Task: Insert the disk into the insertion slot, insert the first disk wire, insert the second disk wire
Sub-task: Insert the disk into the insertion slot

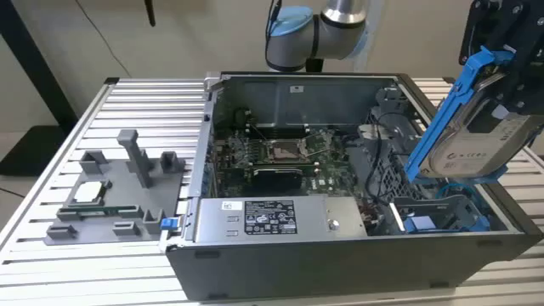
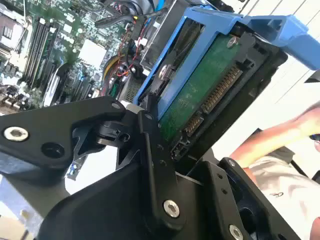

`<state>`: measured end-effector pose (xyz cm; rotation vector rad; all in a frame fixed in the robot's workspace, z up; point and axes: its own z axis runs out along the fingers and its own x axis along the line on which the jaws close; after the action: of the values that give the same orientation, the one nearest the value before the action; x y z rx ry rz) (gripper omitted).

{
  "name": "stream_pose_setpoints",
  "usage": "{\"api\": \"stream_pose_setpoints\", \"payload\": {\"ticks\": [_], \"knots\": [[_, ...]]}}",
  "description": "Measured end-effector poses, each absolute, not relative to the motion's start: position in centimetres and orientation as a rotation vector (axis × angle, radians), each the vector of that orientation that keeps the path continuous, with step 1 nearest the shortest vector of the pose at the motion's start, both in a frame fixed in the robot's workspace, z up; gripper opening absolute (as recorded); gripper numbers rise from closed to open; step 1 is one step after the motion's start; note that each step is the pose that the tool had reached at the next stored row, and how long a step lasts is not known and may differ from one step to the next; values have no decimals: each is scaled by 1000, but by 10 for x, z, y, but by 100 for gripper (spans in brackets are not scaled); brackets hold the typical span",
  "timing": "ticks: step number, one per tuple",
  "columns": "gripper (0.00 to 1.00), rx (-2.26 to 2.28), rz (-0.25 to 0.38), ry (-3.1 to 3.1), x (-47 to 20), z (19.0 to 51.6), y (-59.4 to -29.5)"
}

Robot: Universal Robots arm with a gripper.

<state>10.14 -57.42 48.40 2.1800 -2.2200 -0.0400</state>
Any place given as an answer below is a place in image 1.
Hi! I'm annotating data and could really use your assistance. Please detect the hard disk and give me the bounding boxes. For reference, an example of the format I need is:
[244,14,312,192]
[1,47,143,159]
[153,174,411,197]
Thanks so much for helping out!
[401,203,493,233]
[403,45,533,186]

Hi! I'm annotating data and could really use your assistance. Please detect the blue disk wire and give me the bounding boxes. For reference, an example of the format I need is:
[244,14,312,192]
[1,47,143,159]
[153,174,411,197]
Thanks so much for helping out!
[436,178,484,205]

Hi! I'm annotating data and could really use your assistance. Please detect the grey metal disk bay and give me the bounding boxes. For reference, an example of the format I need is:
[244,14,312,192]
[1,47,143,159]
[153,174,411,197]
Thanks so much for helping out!
[357,87,440,205]

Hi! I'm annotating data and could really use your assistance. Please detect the metal socket cover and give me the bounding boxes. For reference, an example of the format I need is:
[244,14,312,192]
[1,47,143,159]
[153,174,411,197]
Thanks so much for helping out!
[303,131,336,157]

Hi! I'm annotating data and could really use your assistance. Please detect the green motherboard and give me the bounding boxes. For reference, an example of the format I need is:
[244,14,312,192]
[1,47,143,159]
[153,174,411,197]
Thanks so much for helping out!
[207,126,367,199]

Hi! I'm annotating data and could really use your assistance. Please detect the CPU socket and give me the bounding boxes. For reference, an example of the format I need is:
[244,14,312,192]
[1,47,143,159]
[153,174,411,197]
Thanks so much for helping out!
[264,139,305,162]

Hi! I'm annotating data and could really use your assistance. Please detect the thin metal locking lever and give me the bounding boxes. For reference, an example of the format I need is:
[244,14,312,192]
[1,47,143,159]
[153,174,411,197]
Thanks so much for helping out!
[249,122,269,142]

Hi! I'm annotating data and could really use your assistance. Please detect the black graphics card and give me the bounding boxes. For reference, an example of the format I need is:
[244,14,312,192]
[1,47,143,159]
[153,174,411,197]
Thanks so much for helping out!
[249,167,305,196]

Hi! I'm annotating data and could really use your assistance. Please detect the silver power supply unit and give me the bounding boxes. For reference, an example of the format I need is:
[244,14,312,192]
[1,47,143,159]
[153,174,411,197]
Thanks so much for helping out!
[192,196,369,242]

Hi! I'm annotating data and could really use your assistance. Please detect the black antenna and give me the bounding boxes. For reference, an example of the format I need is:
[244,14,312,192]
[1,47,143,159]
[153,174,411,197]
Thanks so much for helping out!
[143,0,157,27]

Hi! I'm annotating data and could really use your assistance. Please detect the black open PC case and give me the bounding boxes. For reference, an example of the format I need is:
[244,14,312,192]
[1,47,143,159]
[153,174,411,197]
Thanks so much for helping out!
[159,70,544,302]

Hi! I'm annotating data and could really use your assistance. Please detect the grey parts rack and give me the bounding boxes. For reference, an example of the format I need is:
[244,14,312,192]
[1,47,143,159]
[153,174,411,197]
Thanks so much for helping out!
[44,129,188,247]

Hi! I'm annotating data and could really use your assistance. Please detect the green RAM stick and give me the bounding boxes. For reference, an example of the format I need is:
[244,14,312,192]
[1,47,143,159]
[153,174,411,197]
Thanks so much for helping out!
[63,206,137,215]

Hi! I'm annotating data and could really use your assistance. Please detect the black stand with base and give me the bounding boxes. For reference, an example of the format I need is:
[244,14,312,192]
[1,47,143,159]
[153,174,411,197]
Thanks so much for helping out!
[0,0,80,177]

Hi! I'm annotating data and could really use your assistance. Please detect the silver CPU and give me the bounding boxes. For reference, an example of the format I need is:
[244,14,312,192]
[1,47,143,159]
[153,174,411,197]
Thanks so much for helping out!
[73,182,107,204]

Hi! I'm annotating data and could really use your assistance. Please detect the thin black joint cable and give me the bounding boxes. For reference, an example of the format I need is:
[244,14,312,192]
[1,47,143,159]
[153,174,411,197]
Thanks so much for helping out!
[265,0,285,33]

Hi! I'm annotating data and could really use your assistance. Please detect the black wire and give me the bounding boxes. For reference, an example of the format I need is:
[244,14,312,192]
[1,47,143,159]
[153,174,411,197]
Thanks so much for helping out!
[364,112,423,205]

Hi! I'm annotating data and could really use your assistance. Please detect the thin black wall cable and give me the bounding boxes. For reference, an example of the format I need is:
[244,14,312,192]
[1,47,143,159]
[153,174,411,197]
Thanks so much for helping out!
[76,0,131,78]

